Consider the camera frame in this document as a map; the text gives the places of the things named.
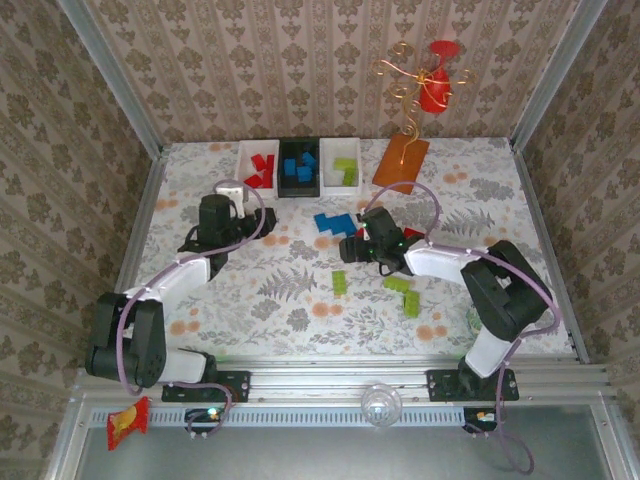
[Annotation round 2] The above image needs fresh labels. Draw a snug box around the black plastic bin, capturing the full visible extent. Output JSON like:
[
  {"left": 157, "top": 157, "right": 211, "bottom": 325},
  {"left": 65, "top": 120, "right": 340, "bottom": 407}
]
[{"left": 277, "top": 138, "right": 322, "bottom": 200}]

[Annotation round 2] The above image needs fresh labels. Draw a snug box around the white plastic bin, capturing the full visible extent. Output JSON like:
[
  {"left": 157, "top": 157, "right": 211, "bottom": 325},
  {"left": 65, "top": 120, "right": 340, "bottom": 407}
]
[
  {"left": 235, "top": 139, "right": 280, "bottom": 199},
  {"left": 319, "top": 137, "right": 364, "bottom": 197}
]

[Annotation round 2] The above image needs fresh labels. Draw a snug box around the orange wooden base board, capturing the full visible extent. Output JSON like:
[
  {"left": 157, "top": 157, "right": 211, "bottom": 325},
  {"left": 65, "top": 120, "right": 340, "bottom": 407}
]
[{"left": 371, "top": 134, "right": 431, "bottom": 187}]

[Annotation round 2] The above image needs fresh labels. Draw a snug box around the floral patterned table cover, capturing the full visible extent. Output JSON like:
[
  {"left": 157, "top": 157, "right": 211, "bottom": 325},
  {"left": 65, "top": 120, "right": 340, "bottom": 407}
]
[{"left": 122, "top": 137, "right": 576, "bottom": 359}]

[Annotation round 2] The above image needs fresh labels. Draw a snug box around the clear glass dome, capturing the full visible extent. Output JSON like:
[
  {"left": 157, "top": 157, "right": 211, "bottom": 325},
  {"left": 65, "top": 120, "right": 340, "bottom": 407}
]
[{"left": 360, "top": 383, "right": 404, "bottom": 429}]

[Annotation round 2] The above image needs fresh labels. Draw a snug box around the red vase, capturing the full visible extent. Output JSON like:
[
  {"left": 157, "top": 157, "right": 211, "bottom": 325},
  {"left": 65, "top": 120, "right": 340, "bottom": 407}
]
[{"left": 417, "top": 39, "right": 459, "bottom": 115}]

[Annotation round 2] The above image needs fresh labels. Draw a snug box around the small electronics board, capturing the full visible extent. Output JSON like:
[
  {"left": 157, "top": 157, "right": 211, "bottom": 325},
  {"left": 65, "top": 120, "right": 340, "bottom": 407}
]
[
  {"left": 183, "top": 405, "right": 226, "bottom": 432},
  {"left": 462, "top": 405, "right": 500, "bottom": 435}
]

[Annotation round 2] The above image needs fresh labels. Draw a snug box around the red snack packet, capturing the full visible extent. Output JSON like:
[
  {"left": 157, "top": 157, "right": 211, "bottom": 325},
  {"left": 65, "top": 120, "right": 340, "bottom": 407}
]
[{"left": 106, "top": 396, "right": 151, "bottom": 452}]

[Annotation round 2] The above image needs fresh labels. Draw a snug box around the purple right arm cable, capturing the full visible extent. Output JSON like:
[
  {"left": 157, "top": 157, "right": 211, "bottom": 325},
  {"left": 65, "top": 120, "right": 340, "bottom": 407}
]
[{"left": 366, "top": 180, "right": 562, "bottom": 475}]

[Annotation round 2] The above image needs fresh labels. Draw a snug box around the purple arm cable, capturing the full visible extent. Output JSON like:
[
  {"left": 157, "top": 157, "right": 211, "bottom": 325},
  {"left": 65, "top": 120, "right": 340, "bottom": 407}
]
[
  {"left": 366, "top": 180, "right": 562, "bottom": 475},
  {"left": 114, "top": 178, "right": 270, "bottom": 442}
]

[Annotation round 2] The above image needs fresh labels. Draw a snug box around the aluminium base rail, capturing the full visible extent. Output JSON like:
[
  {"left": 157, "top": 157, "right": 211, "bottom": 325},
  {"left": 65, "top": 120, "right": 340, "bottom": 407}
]
[{"left": 74, "top": 357, "right": 619, "bottom": 407}]

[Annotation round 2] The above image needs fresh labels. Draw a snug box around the gold wire stand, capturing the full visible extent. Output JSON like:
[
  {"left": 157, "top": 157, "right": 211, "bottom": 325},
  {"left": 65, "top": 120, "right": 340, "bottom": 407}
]
[{"left": 372, "top": 42, "right": 479, "bottom": 166}]

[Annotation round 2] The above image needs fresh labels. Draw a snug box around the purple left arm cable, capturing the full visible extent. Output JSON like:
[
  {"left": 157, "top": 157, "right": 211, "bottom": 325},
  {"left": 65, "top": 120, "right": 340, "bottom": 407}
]
[{"left": 114, "top": 178, "right": 270, "bottom": 442}]

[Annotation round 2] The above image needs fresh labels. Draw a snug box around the slotted grey cable duct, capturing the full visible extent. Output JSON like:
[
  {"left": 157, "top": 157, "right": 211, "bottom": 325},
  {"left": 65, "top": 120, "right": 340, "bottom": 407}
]
[{"left": 149, "top": 407, "right": 466, "bottom": 426}]

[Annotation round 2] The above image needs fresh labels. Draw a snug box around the aluminium frame post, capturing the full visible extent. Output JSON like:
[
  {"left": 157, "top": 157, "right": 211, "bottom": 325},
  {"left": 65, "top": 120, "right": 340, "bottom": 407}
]
[
  {"left": 509, "top": 0, "right": 609, "bottom": 151},
  {"left": 57, "top": 0, "right": 165, "bottom": 157}
]

